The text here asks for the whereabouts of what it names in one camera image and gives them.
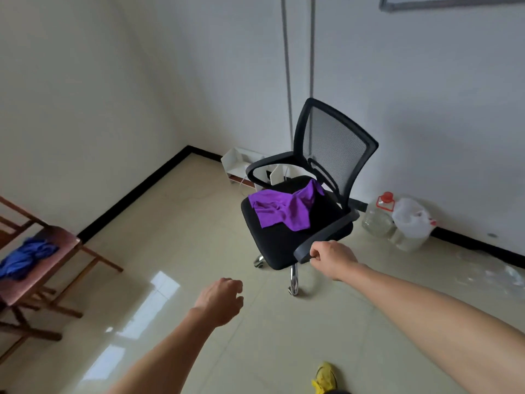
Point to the black mesh office chair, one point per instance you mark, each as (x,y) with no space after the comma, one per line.
(305,192)

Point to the person's right hand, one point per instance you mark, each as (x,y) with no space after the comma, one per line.
(334,258)

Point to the person's right thumb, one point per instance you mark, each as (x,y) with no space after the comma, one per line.
(316,254)

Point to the person's left fingers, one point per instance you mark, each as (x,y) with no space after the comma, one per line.
(236,291)

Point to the wooden chair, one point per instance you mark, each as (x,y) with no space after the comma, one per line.
(37,266)

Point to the clear plastic jug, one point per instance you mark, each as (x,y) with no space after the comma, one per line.
(408,242)

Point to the framed whiteboard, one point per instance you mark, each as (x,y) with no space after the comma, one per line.
(447,1)

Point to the blue cloth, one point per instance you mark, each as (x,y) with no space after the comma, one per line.
(24,256)

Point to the clear jug with red cap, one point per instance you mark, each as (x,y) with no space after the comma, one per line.
(379,215)

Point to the person's left hand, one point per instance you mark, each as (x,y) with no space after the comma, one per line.
(216,301)

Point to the purple cloth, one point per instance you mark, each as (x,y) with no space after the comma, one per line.
(287,205)

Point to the clear plastic sheet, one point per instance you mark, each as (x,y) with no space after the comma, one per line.
(492,274)

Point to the person's right forearm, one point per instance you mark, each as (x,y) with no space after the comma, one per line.
(430,328)

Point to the person's left forearm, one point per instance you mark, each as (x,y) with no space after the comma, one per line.
(162,356)

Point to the yellow shoe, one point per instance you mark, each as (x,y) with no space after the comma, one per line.
(325,379)

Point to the grey vertical wall pipe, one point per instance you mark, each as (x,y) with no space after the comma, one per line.
(287,65)

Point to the white plastic bag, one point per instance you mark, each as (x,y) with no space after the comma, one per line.
(412,219)

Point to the white shelf box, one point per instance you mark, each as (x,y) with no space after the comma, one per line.
(242,164)

